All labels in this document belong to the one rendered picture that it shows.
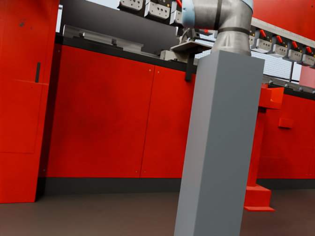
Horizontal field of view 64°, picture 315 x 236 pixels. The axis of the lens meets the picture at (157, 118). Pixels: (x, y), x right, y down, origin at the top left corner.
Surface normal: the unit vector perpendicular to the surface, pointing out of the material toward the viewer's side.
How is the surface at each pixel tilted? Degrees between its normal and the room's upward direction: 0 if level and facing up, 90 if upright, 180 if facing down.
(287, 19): 90
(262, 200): 90
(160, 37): 90
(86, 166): 90
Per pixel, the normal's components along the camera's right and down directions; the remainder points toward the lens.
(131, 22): 0.43, 0.08
